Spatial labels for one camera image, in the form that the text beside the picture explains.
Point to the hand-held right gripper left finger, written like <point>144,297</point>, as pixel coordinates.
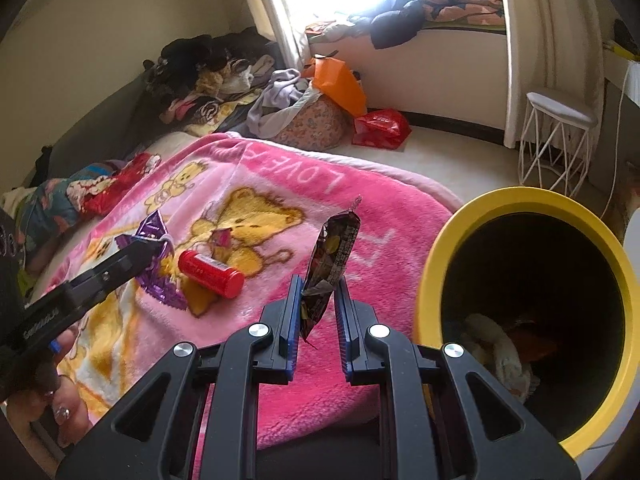
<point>298,330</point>

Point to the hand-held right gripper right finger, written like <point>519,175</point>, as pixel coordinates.
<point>342,330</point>

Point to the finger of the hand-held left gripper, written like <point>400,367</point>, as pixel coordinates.
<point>100,277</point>

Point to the purple snack wrapper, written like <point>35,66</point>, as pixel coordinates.
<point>150,227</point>

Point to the dark colourful snack wrapper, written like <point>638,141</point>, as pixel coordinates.
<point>330,255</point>

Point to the yellow trash bin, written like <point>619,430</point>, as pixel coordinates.
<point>435,270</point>

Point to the white plastic bag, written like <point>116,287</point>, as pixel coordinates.
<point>500,355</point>

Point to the person's left hand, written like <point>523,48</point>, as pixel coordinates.
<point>45,412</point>

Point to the floral printed garment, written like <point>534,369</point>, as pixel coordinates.
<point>55,205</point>

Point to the red cloth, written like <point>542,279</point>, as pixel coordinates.
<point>120,185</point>

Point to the red plastic canister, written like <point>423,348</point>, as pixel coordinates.
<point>210,272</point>

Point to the pink printed blanket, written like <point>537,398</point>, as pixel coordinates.
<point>300,200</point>

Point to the floral fabric basket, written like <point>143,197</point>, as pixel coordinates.
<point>315,125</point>

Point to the red shopping bag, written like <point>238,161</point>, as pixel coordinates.
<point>382,127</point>

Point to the pile of clothes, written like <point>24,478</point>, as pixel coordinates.
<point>210,70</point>

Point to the grey lavender garment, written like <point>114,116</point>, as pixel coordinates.
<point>280,95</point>

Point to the orange paper bag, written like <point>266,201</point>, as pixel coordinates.
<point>340,85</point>

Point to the bedding on window sill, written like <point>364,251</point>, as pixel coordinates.
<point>395,27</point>

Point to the narrow cream curtain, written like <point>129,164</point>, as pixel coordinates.
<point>280,20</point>

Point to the orange patterned quilt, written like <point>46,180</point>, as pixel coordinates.
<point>465,5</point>

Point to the wide cream curtain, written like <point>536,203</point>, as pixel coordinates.
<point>550,35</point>

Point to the white dressing table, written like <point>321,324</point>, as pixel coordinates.
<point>627,85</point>

